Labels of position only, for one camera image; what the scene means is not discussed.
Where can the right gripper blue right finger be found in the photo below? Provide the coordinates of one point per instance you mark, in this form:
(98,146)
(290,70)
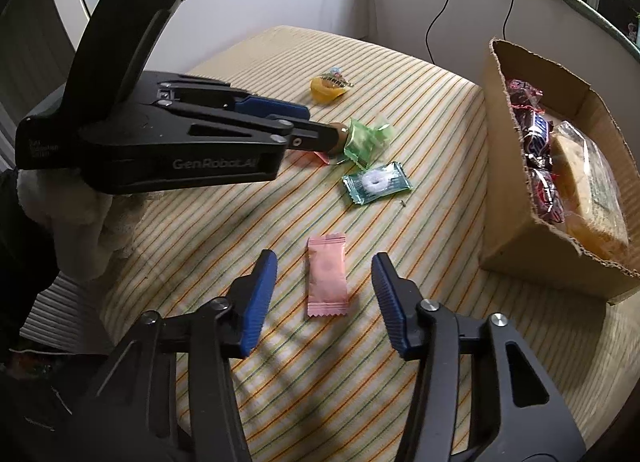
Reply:
(517,414)

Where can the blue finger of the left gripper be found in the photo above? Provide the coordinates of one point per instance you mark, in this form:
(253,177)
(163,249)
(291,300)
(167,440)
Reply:
(264,107)
(313,136)

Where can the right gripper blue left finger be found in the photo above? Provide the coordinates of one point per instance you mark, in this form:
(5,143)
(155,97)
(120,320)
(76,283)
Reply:
(165,393)

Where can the yellow jelly cup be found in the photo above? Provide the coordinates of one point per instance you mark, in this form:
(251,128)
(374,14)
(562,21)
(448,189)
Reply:
(329,86)

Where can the green clear candy bag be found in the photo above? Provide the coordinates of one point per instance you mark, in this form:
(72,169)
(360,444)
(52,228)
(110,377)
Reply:
(365,143)

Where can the teal mint candy wrapper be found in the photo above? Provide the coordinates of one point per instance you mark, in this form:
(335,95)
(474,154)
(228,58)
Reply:
(377,183)

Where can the pink candy sachet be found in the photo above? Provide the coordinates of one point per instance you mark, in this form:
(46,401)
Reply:
(327,290)

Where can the bread loaf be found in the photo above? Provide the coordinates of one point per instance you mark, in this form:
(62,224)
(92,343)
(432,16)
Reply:
(589,193)

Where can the Snickers bar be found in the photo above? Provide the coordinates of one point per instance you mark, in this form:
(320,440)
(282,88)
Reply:
(536,139)

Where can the white gloved hand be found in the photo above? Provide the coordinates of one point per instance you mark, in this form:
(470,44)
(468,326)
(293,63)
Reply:
(89,228)

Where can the striped yellow table cloth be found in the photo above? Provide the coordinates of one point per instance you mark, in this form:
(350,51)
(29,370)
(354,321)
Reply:
(332,388)

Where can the open cardboard box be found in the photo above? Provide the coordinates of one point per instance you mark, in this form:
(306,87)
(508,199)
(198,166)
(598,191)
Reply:
(516,240)

